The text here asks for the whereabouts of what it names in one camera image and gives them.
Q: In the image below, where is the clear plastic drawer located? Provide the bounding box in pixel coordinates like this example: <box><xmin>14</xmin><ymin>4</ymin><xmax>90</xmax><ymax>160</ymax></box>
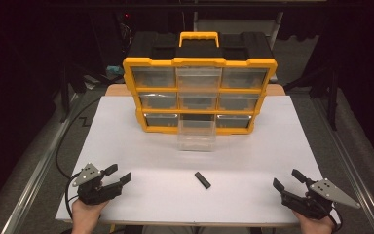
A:
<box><xmin>176</xmin><ymin>113</ymin><xmax>217</xmax><ymax>152</ymax></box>

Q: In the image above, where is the black metal stand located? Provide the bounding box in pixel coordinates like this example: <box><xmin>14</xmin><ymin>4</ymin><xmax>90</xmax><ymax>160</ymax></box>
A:
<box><xmin>283</xmin><ymin>64</ymin><xmax>340</xmax><ymax>132</ymax></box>
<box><xmin>57</xmin><ymin>61</ymin><xmax>111</xmax><ymax>122</ymax></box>

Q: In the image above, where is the small black bar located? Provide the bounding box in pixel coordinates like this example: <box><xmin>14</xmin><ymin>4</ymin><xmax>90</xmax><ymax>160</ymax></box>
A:
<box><xmin>194</xmin><ymin>171</ymin><xmax>212</xmax><ymax>190</ymax></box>

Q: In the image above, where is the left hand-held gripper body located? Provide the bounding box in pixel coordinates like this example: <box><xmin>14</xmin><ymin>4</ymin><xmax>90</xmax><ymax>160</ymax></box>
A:
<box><xmin>72</xmin><ymin>163</ymin><xmax>125</xmax><ymax>206</ymax></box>

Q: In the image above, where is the aluminium floor rail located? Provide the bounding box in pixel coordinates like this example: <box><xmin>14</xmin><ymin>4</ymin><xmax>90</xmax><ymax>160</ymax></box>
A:
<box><xmin>311</xmin><ymin>97</ymin><xmax>374</xmax><ymax>234</ymax></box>
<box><xmin>0</xmin><ymin>94</ymin><xmax>82</xmax><ymax>234</ymax></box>

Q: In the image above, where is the person's left hand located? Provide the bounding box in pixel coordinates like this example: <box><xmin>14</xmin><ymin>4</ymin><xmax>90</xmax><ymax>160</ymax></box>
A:
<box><xmin>71</xmin><ymin>198</ymin><xmax>110</xmax><ymax>234</ymax></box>

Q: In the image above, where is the set of clear drawers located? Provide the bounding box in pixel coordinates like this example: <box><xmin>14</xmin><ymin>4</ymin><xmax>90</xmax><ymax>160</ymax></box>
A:
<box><xmin>131</xmin><ymin>66</ymin><xmax>270</xmax><ymax>129</ymax></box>

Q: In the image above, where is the person's right hand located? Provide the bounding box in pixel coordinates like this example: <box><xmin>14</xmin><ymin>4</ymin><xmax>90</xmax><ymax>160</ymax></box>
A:
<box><xmin>293</xmin><ymin>211</ymin><xmax>335</xmax><ymax>234</ymax></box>

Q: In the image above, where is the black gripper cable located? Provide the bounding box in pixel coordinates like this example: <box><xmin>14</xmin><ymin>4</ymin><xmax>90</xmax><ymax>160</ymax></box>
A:
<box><xmin>327</xmin><ymin>203</ymin><xmax>344</xmax><ymax>227</ymax></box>
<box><xmin>64</xmin><ymin>174</ymin><xmax>81</xmax><ymax>213</ymax></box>

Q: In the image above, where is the yellow black organizer cabinet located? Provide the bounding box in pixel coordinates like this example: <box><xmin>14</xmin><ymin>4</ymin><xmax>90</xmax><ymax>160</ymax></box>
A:
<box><xmin>122</xmin><ymin>31</ymin><xmax>278</xmax><ymax>136</ymax></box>

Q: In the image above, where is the small teal object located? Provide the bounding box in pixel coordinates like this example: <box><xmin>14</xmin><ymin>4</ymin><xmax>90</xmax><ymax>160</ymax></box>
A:
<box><xmin>106</xmin><ymin>65</ymin><xmax>125</xmax><ymax>76</ymax></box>

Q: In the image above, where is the long black floor cable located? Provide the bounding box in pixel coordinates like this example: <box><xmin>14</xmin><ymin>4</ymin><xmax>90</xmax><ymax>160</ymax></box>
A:
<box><xmin>55</xmin><ymin>97</ymin><xmax>101</xmax><ymax>179</ymax></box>

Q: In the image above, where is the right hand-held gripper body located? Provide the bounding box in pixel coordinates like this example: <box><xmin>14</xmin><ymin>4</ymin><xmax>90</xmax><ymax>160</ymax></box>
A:
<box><xmin>280</xmin><ymin>177</ymin><xmax>361</xmax><ymax>220</ymax></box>

